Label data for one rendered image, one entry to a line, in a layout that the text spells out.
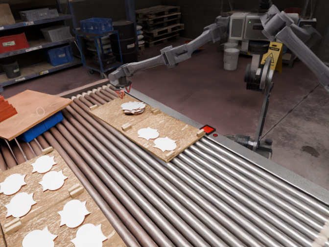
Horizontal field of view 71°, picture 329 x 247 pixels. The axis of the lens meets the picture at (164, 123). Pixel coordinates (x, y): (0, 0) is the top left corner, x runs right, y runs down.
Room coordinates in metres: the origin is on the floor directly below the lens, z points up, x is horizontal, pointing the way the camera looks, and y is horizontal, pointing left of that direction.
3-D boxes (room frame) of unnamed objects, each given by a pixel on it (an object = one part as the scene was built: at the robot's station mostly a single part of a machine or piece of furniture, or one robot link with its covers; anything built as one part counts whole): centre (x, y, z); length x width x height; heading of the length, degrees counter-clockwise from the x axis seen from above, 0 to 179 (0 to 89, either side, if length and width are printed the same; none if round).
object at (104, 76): (4.73, 1.23, 0.46); 0.79 x 0.62 x 0.91; 42
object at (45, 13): (5.13, 2.36, 1.16); 0.60 x 0.40 x 0.15; 135
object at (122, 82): (1.52, 0.27, 1.17); 0.10 x 0.07 x 0.07; 156
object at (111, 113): (1.50, 0.30, 0.93); 0.41 x 0.35 x 0.02; 44
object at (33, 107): (1.42, 0.99, 1.03); 0.50 x 0.50 x 0.02; 61
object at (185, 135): (1.19, 0.01, 0.93); 0.41 x 0.35 x 0.02; 43
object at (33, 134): (1.39, 0.93, 0.97); 0.31 x 0.31 x 0.10; 61
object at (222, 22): (1.60, -0.40, 1.45); 0.09 x 0.08 x 0.12; 62
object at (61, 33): (5.28, 2.19, 0.76); 0.50 x 0.36 x 0.24; 138
